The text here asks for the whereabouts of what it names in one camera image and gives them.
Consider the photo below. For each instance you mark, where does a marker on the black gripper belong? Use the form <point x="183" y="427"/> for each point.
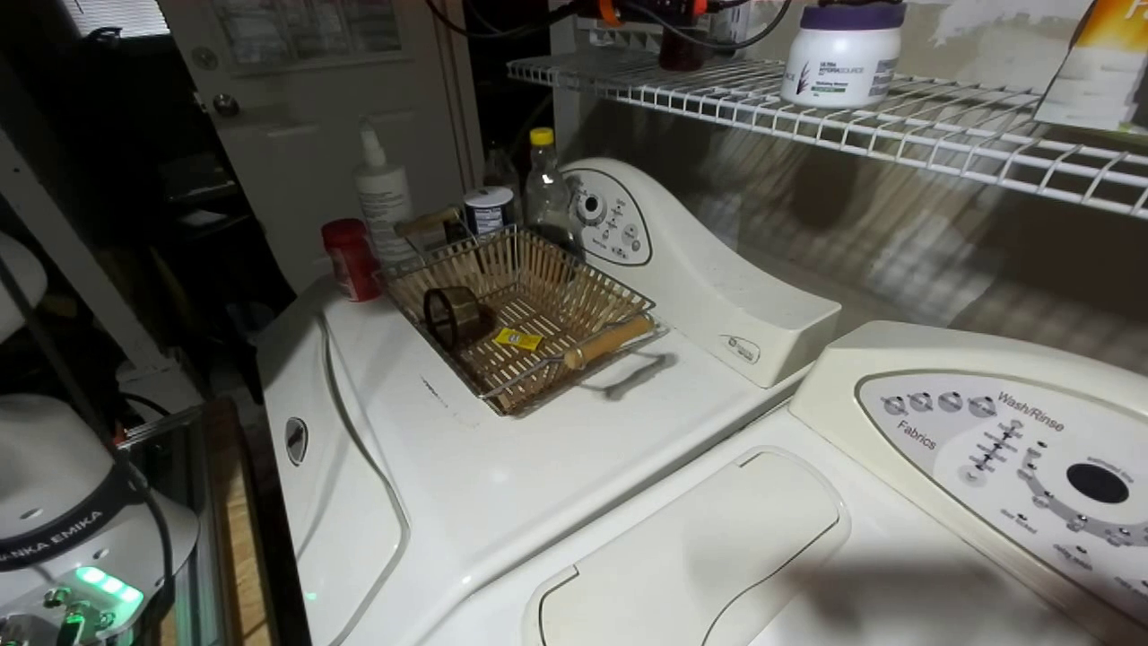
<point x="691" y="13"/>

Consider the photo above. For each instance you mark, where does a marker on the brown liquid bottle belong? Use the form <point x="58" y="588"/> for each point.
<point x="687" y="52"/>

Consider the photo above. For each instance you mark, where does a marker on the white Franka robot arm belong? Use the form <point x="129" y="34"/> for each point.
<point x="49" y="478"/>

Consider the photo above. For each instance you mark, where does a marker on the clear bottle yellow cap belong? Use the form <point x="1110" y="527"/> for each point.
<point x="549" y="191"/>

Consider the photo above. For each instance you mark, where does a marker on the white spray bottle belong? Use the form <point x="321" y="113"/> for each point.
<point x="386" y="203"/>

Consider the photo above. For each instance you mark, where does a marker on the white jar purple lid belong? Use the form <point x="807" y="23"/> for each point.
<point x="843" y="55"/>

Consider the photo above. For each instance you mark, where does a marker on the dark small jar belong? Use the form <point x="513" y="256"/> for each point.
<point x="488" y="212"/>

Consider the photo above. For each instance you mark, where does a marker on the small yellow item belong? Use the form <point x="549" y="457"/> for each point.
<point x="518" y="338"/>

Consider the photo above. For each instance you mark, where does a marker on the dark tape roll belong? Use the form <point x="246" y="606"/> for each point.
<point x="458" y="318"/>

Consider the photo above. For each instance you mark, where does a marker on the red lid container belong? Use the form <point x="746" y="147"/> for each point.
<point x="354" y="259"/>

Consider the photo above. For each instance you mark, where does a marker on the white door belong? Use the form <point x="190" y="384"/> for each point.
<point x="300" y="154"/>

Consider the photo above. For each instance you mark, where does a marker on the orange white cardboard box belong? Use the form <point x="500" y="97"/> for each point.
<point x="1098" y="73"/>

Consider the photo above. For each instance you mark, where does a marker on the white washing machine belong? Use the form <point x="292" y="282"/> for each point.
<point x="504" y="468"/>

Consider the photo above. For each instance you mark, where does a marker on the white dryer machine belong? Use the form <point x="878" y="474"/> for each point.
<point x="742" y="561"/>

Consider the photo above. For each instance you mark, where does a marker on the wooden platform board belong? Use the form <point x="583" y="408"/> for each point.
<point x="246" y="575"/>

